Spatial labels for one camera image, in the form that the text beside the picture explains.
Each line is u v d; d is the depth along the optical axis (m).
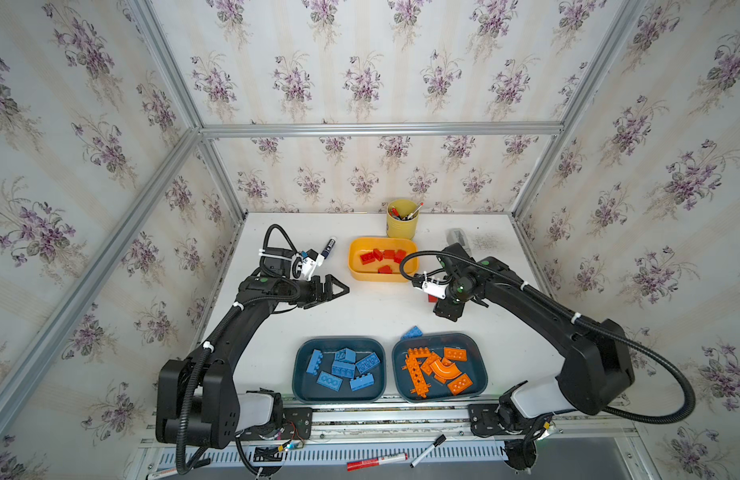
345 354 0.82
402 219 1.04
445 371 0.80
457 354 0.84
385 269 1.01
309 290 0.72
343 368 0.80
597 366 0.42
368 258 1.04
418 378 0.79
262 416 0.62
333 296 0.71
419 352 0.84
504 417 0.66
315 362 0.80
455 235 1.11
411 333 0.87
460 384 0.79
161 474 0.66
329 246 1.08
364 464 0.67
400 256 1.08
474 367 0.81
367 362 0.82
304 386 0.78
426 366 0.81
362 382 0.78
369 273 1.01
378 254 1.05
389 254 1.08
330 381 0.80
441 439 0.71
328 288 0.71
